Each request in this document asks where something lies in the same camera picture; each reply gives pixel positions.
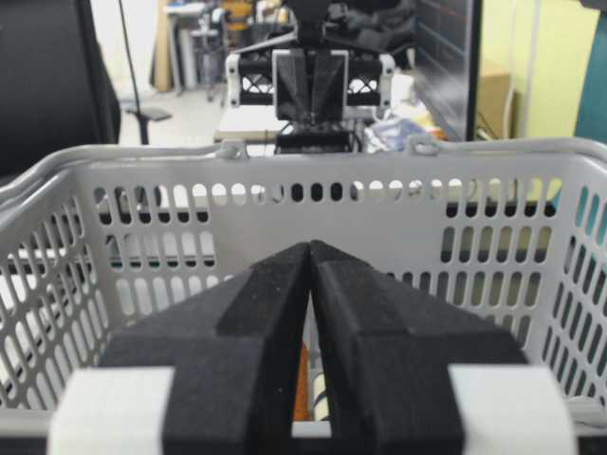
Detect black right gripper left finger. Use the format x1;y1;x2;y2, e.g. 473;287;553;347
46;243;311;454

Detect black panel board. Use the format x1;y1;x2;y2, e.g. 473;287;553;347
414;0;484;141

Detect crumpled plastic bags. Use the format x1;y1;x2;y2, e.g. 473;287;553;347
363;72;447;154

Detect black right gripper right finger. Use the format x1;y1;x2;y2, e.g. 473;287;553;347
307;239;579;455

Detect grey plastic shopping basket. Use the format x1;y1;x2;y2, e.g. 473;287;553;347
1;137;606;441

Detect black floor stand pole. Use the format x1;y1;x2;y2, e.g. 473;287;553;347
117;0;172;145

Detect striped cream cloth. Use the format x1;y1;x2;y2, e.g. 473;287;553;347
312;372;330;422

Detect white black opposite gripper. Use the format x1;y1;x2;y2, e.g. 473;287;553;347
226;49;395;119

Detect cardboard box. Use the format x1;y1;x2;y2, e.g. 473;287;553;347
476;58;513;139

